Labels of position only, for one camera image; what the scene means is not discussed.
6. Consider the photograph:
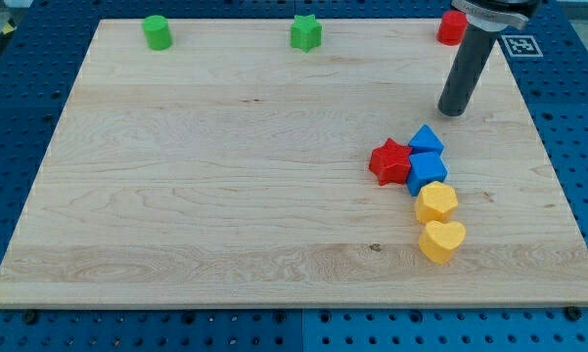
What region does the blue cube block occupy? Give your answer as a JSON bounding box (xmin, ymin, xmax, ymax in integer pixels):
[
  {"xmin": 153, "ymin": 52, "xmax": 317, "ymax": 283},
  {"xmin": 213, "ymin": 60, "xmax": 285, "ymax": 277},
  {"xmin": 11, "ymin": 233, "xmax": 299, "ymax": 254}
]
[{"xmin": 406, "ymin": 152, "xmax": 448, "ymax": 197}]

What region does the wooden board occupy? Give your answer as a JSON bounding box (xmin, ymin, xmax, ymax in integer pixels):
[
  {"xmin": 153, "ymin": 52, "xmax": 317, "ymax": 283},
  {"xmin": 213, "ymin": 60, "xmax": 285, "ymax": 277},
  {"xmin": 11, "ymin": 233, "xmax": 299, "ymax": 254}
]
[{"xmin": 0, "ymin": 20, "xmax": 588, "ymax": 309}]

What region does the red star block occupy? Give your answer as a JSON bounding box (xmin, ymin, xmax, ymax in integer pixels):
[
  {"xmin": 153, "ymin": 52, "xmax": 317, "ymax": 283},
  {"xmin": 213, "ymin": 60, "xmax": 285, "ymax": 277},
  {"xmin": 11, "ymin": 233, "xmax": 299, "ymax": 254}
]
[{"xmin": 369, "ymin": 138, "xmax": 412, "ymax": 186}]

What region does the blue triangular block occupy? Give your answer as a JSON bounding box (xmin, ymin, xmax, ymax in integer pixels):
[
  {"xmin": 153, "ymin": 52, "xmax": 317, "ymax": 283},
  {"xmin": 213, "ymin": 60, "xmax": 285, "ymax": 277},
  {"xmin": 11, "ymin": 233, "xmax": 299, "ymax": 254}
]
[{"xmin": 408, "ymin": 124, "xmax": 444, "ymax": 155}]

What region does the yellow hexagon block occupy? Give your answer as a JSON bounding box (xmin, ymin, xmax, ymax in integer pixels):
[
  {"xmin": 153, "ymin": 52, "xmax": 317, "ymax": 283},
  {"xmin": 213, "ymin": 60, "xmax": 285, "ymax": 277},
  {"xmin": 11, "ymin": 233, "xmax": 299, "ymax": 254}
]
[{"xmin": 414, "ymin": 181, "xmax": 459, "ymax": 224}]

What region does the green star block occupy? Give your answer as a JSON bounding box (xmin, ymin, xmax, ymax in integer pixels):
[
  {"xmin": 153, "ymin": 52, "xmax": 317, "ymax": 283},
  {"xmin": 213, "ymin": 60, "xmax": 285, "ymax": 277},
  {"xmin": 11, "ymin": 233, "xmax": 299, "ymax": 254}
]
[{"xmin": 290, "ymin": 14, "xmax": 323, "ymax": 53}]

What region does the yellow heart block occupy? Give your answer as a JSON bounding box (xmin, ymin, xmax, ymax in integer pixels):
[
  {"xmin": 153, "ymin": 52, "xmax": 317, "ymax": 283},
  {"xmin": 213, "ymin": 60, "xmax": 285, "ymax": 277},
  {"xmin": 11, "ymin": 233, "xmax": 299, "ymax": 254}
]
[{"xmin": 418, "ymin": 220, "xmax": 467, "ymax": 264}]

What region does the green cylinder block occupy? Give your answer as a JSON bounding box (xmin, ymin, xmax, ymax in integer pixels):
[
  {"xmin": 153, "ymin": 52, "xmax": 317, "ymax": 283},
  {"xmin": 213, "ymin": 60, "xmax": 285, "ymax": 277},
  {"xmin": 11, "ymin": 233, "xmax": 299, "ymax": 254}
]
[{"xmin": 142, "ymin": 15, "xmax": 172, "ymax": 51}]

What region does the red cylinder block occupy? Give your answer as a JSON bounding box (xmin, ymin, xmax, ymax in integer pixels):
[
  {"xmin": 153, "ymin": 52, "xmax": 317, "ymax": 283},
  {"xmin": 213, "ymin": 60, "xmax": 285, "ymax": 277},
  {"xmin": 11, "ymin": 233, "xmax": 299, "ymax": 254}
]
[{"xmin": 436, "ymin": 10, "xmax": 469, "ymax": 46}]

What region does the white fiducial marker tag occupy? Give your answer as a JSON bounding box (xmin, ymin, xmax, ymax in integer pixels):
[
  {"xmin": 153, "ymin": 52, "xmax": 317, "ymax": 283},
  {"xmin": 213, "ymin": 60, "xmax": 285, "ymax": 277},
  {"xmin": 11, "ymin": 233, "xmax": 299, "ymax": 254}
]
[{"xmin": 502, "ymin": 34, "xmax": 543, "ymax": 58}]

